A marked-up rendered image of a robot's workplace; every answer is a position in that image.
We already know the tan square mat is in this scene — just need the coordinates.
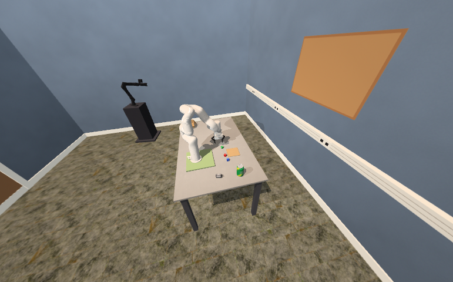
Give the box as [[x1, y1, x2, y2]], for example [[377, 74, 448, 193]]
[[226, 147, 240, 157]]

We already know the green soda can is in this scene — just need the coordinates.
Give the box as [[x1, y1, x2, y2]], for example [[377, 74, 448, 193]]
[[237, 164, 244, 177]]

